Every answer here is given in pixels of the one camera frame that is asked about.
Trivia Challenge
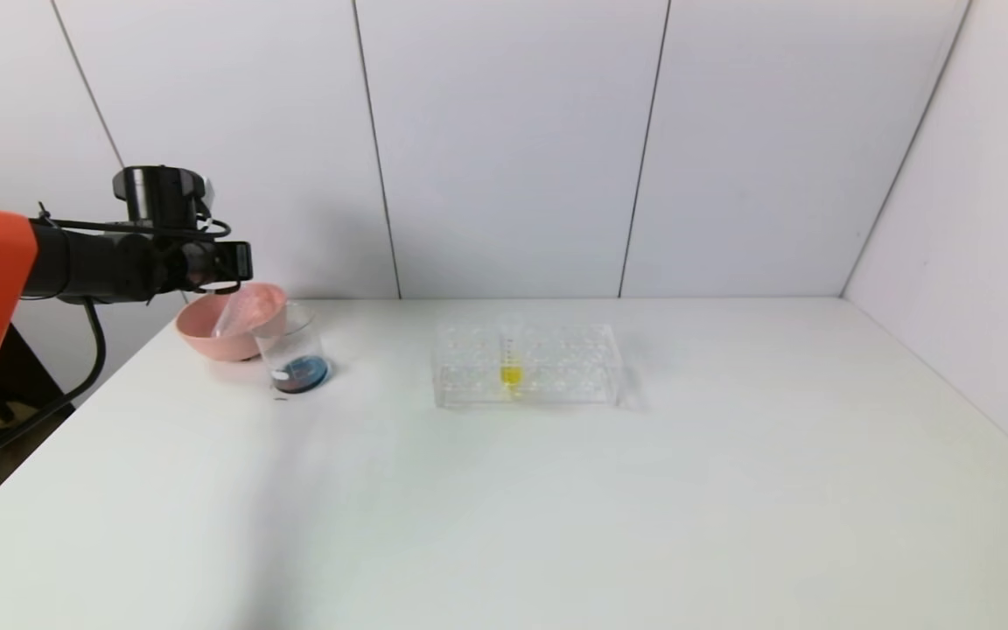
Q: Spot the test tube with yellow pigment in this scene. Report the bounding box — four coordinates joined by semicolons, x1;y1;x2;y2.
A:
499;325;526;396

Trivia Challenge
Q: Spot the clear acrylic test tube rack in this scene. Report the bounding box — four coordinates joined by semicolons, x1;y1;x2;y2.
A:
431;322;638;413

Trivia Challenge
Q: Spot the clear glass beaker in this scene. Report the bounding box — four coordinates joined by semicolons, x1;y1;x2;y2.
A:
249;302;333;396

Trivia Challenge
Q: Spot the test tube with red pigment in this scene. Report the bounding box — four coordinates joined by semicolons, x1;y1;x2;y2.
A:
247;290;284;328

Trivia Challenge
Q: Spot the pink bowl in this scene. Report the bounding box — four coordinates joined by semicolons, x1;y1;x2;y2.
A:
175;283;289;363

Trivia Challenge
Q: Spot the test tube with blue pigment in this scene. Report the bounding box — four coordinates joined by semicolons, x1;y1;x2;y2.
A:
211;287;253;340

